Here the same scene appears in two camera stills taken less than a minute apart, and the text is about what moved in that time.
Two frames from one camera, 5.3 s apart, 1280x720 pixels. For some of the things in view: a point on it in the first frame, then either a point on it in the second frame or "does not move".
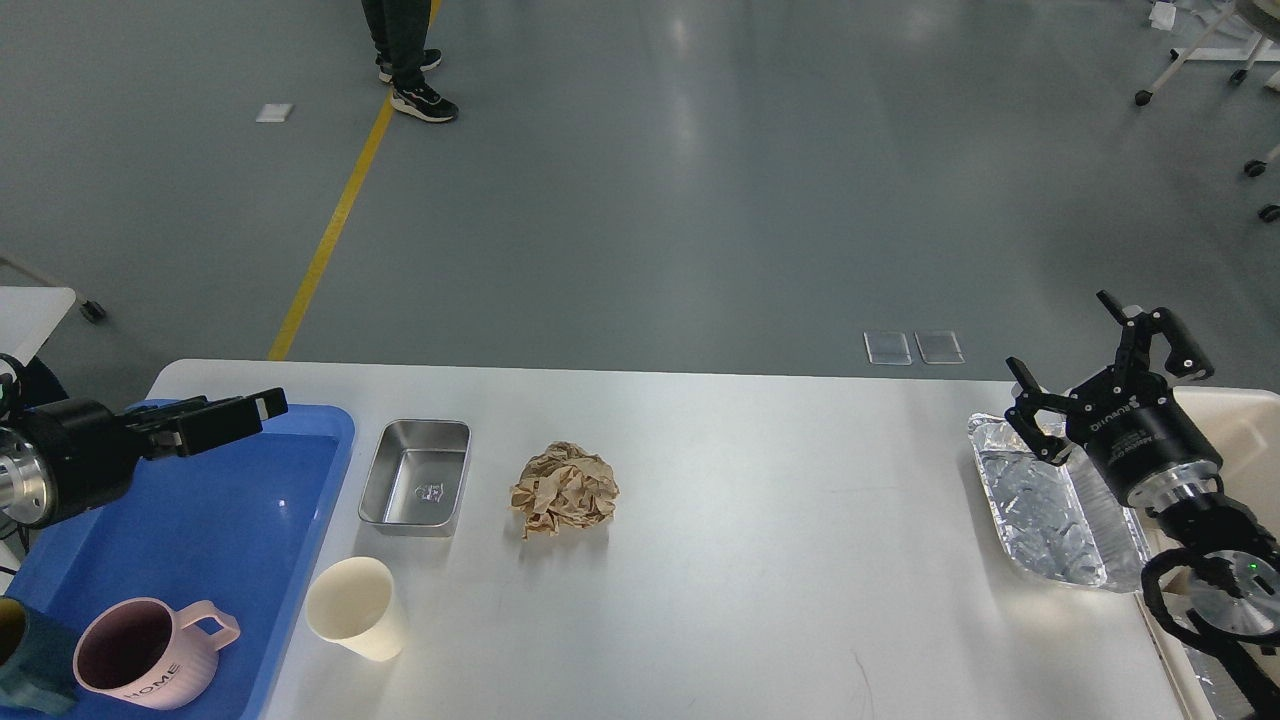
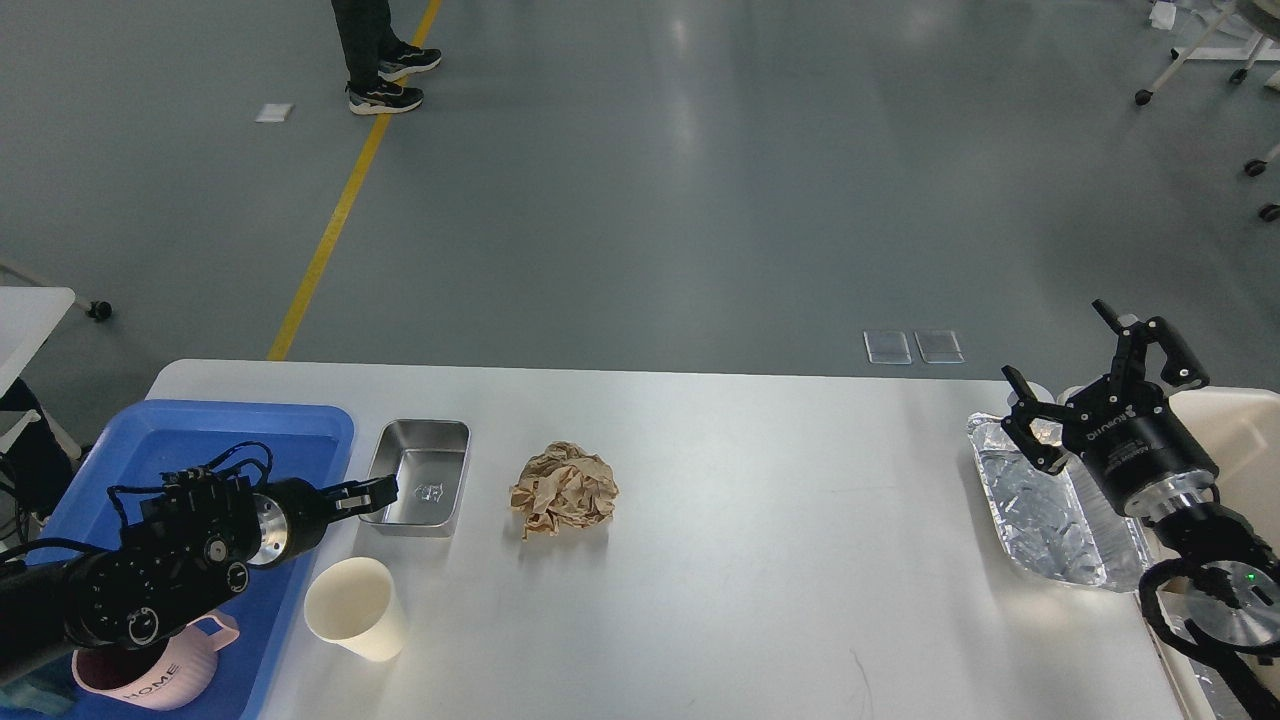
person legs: [399, 30] -> [375, 58]
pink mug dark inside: [146, 653] does not move
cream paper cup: [350, 600] does not move
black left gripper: [64, 458] -> [291, 514]
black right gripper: [1127, 417] does not move
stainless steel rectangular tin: [416, 481] does not move
